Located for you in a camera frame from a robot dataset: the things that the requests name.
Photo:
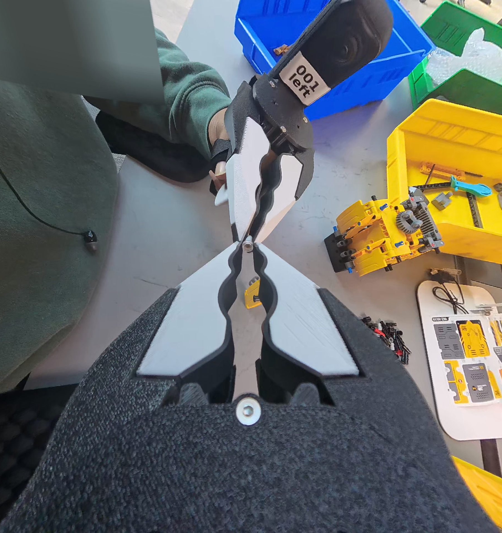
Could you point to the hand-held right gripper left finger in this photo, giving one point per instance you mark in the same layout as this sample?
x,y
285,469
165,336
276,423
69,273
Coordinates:
x,y
184,333

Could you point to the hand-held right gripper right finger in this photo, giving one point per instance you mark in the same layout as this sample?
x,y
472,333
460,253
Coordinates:
x,y
309,333

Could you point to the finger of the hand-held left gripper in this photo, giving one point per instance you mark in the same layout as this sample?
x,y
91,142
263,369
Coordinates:
x,y
286,183
244,175

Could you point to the yellow lego beam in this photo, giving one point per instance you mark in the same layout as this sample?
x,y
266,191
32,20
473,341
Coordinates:
x,y
253,295

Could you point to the clear round lego piece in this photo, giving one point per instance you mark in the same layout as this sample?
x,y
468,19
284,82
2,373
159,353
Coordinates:
x,y
247,245

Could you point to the yellow lego model black base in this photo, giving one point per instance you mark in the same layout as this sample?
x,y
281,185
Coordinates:
x,y
371,241

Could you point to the person's left forearm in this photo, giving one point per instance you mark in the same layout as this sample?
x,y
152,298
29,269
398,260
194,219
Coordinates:
x,y
184,104

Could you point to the heap of brown lego parts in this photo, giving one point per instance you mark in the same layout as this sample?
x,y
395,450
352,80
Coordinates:
x,y
281,50

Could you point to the pile of red black lego pins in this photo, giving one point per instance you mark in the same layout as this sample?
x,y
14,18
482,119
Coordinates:
x,y
390,337

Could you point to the black long lego beam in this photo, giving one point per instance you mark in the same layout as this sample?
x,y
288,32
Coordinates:
x,y
442,185
475,212

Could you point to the lego sticker sheet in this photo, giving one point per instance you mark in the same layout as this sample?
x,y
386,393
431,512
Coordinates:
x,y
471,358

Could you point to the teal lego brick separator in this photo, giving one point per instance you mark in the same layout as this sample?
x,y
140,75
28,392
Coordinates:
x,y
469,187

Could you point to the person's left hand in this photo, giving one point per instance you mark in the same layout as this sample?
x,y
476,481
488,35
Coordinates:
x,y
218,127

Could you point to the blue parts bin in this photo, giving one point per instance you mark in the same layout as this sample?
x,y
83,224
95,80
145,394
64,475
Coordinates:
x,y
380,83

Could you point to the white rounded board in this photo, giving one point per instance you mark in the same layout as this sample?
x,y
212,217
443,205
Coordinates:
x,y
450,416

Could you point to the person's green sweatshirt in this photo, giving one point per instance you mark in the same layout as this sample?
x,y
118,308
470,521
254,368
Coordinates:
x,y
39,250

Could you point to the yellow parts bin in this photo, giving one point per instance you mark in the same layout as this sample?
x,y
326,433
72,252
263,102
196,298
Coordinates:
x,y
492,499
463,125

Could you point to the green parts bin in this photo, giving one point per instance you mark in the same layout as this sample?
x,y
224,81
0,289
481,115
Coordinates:
x,y
467,95

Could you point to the clear bubble wrap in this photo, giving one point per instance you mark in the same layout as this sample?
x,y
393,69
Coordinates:
x,y
475,58

